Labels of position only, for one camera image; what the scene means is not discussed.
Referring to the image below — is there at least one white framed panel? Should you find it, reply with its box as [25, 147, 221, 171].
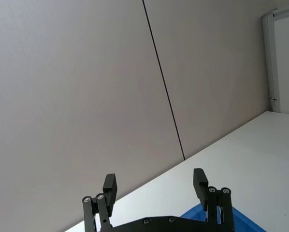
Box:
[262, 4, 289, 114]

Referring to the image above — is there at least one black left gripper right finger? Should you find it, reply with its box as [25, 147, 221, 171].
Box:
[193, 168, 235, 232]

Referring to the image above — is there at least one blue plastic bin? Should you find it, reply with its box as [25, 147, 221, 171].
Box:
[179, 203, 269, 232]

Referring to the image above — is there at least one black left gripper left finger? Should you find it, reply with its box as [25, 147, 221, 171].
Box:
[81, 173, 118, 232]

